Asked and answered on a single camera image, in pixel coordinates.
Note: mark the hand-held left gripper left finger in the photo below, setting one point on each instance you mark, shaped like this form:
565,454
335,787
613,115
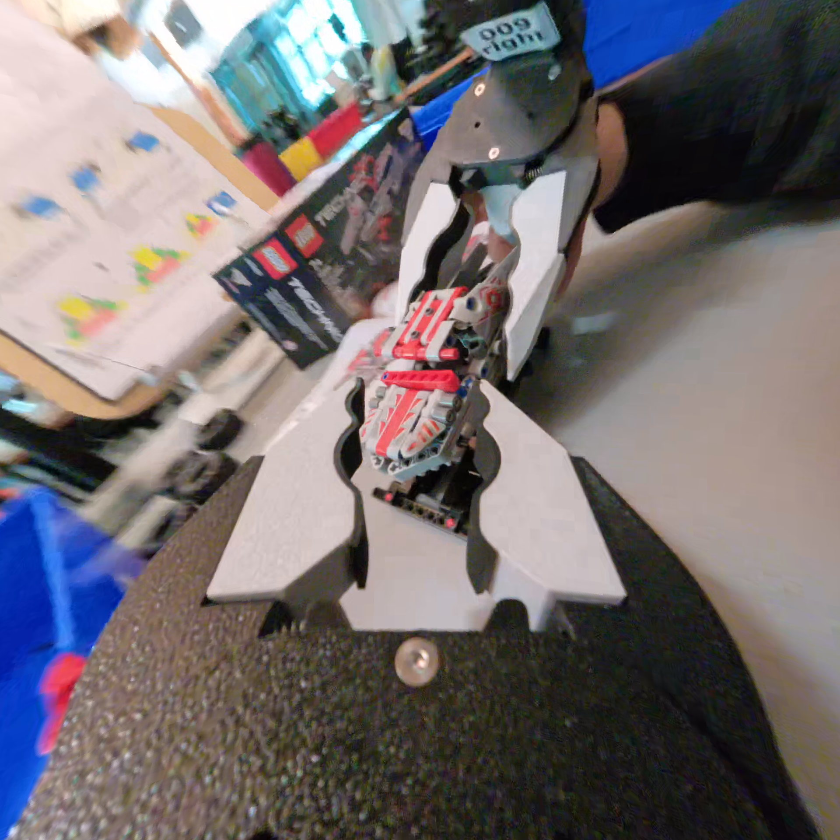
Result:
289,518

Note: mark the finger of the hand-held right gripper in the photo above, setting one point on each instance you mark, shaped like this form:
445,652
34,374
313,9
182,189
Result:
541,262
426,223

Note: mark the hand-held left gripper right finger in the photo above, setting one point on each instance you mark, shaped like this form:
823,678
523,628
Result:
551,518

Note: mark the grey red toy truck model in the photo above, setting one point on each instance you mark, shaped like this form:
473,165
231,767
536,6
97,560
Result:
420,420

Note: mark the person's right forearm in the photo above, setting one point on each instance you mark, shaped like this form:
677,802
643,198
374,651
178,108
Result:
722,118

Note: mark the white desk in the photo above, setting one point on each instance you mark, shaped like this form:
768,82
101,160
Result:
689,394

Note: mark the black toy set box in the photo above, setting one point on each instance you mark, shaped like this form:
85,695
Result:
341,229

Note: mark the black toy tire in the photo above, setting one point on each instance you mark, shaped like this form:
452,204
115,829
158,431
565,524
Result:
197,476
220,430

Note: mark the building instruction booklet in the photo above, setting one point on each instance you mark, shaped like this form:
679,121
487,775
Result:
328,394

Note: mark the red storage bin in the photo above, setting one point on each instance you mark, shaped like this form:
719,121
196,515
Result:
334,124

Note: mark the blue plastic bin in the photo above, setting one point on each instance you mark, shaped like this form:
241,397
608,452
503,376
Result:
39,590
643,26

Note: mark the yellow storage bin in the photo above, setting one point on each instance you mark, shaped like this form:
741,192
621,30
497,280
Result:
298,157

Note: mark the maroon storage bin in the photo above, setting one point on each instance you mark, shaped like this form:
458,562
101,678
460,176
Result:
266,167

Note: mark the red plastic piece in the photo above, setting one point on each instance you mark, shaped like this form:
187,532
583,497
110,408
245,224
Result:
59,689

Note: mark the white poster board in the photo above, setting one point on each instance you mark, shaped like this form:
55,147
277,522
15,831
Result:
98,197

